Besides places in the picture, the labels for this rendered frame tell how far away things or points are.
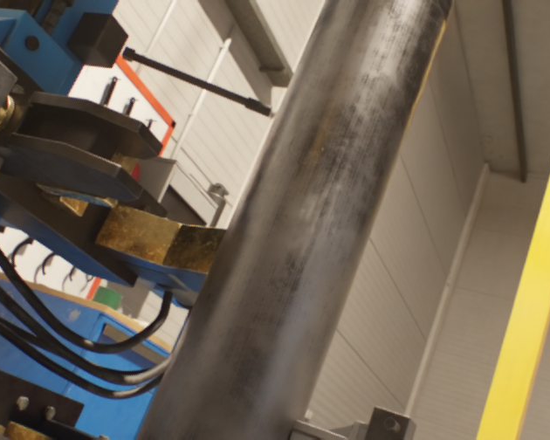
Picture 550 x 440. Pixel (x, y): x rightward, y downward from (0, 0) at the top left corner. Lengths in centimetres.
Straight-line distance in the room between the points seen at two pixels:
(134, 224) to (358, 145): 58
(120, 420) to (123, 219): 150
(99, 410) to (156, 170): 128
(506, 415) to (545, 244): 87
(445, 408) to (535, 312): 845
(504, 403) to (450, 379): 861
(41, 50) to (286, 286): 68
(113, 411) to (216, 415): 189
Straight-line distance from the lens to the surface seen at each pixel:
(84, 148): 109
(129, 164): 119
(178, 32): 469
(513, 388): 357
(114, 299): 268
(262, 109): 164
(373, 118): 112
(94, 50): 166
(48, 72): 143
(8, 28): 138
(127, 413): 292
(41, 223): 141
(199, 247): 139
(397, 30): 120
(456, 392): 1209
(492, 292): 1253
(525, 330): 365
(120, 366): 278
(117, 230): 150
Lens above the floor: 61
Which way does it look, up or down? 18 degrees up
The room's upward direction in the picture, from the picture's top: 22 degrees clockwise
